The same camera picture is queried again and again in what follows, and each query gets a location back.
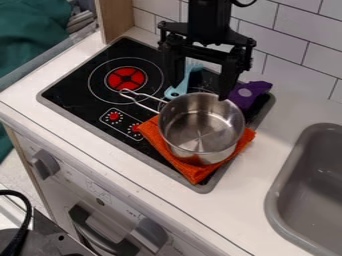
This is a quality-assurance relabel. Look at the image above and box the purple toy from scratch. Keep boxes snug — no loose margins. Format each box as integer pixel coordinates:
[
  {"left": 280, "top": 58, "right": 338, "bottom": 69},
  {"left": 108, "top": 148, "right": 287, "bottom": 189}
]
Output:
[{"left": 227, "top": 79, "right": 274, "bottom": 112}]

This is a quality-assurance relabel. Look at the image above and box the toy stove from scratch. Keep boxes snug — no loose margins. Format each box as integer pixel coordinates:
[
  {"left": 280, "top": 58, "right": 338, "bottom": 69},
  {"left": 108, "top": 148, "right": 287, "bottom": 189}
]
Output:
[{"left": 36, "top": 35, "right": 277, "bottom": 194}]

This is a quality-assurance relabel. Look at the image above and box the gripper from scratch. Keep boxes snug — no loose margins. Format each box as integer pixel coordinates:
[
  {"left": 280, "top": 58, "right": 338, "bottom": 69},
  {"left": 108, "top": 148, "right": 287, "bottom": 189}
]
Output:
[{"left": 156, "top": 20, "right": 258, "bottom": 102}]

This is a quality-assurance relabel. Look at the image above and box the silver pot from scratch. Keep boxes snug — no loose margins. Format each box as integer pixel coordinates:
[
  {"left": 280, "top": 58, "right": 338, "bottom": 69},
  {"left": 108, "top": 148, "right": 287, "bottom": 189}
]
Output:
[{"left": 117, "top": 87, "right": 248, "bottom": 166}]

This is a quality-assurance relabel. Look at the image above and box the toy sink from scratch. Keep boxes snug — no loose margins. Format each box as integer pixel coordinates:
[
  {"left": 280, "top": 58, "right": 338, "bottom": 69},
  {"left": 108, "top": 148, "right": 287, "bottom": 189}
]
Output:
[{"left": 263, "top": 122, "right": 342, "bottom": 256}]

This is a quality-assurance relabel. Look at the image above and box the light blue brush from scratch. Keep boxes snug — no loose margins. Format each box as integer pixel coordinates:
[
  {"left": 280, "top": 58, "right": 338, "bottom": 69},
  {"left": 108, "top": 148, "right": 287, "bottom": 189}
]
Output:
[{"left": 162, "top": 59, "right": 206, "bottom": 101}]

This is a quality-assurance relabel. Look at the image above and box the orange cloth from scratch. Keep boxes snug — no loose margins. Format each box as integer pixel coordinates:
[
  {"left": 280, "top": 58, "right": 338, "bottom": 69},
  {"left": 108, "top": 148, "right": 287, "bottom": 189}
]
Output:
[{"left": 134, "top": 115, "right": 258, "bottom": 186}]

